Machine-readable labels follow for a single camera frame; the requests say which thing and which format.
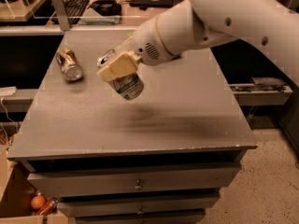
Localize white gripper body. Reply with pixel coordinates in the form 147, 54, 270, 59
132, 0, 205, 65

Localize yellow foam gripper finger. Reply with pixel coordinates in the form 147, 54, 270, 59
97, 50, 139, 82
115, 37, 134, 53

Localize white green 7up can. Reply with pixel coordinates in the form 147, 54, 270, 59
96, 49, 145, 101

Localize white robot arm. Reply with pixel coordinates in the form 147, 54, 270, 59
98, 0, 299, 84

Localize gold crushed soda can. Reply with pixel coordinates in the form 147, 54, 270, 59
56, 48, 83, 82

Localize green chip bag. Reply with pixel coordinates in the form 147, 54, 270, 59
127, 31, 134, 37

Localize black flat laptop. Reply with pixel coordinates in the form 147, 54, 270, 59
129, 0, 173, 7

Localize black headphones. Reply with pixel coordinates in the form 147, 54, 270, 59
90, 0, 121, 16

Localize black computer keyboard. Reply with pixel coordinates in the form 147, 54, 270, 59
51, 0, 90, 25

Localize grey drawer cabinet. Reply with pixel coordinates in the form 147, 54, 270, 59
7, 27, 259, 224

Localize white power strip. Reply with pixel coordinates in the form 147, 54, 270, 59
0, 87, 17, 97

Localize middle grey drawer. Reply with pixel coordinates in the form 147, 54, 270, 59
58, 192, 220, 217

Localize grey drawer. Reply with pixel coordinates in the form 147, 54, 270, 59
28, 162, 241, 197
76, 209, 206, 224
58, 192, 220, 217

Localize top grey drawer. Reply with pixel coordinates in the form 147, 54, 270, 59
28, 162, 241, 197

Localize orange snack packet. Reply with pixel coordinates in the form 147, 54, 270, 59
36, 199, 58, 217

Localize bottom grey drawer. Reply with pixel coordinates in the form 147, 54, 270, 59
76, 209, 206, 224

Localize orange round fruit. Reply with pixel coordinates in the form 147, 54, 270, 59
30, 195, 47, 210

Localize cardboard box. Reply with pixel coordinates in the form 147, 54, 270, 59
0, 145, 68, 224

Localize left metal frame post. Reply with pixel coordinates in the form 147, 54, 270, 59
51, 0, 71, 31

